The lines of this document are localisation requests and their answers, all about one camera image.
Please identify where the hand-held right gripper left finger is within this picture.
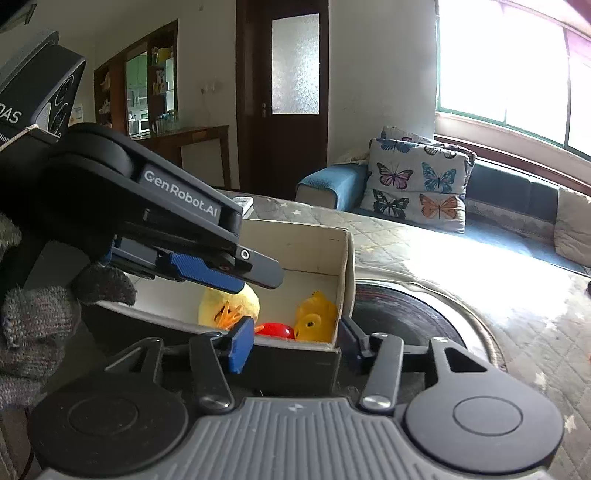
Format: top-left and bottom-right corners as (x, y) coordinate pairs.
(104, 318), (256, 412)

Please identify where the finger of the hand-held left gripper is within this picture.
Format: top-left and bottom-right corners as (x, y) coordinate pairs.
(110, 236), (246, 295)
(115, 156), (285, 290)

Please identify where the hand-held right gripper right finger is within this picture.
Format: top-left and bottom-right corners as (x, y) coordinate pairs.
(339, 318), (502, 412)

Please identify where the red heart toy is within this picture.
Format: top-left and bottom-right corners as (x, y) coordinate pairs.
(254, 322), (295, 341)

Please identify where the yellow rubber duck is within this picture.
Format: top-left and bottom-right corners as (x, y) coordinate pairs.
(294, 290), (339, 343)

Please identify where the yellow plush chick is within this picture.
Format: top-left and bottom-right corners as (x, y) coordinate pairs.
(198, 283), (260, 331)

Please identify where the grey cardboard box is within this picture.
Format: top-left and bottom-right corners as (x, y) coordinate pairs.
(81, 217), (356, 400)

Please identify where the person's left hand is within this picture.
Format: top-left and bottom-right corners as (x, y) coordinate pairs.
(0, 211), (138, 409)

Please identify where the wooden side table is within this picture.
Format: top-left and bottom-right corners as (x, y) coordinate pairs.
(133, 124), (231, 191)

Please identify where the row of glass jars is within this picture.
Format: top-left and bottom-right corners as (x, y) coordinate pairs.
(151, 110), (179, 135)

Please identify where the dark wooden door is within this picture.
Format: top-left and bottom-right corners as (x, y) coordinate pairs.
(235, 0), (330, 193)

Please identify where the grey star quilted table cover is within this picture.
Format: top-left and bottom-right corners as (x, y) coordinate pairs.
(216, 188), (591, 480)

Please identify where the large butterfly print pillow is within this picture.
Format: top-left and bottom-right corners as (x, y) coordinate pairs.
(359, 137), (472, 234)

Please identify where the small butterfly print pillow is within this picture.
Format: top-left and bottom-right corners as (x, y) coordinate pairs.
(380, 125), (477, 163)

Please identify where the blue sofa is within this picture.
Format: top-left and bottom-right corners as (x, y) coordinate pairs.
(295, 138), (591, 278)

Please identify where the grey cushion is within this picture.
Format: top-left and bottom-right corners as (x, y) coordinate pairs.
(553, 186), (591, 269)

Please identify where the window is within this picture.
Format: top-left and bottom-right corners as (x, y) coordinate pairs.
(434, 0), (591, 163)

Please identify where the wooden wall cabinet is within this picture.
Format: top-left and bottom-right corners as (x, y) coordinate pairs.
(93, 19), (180, 138)

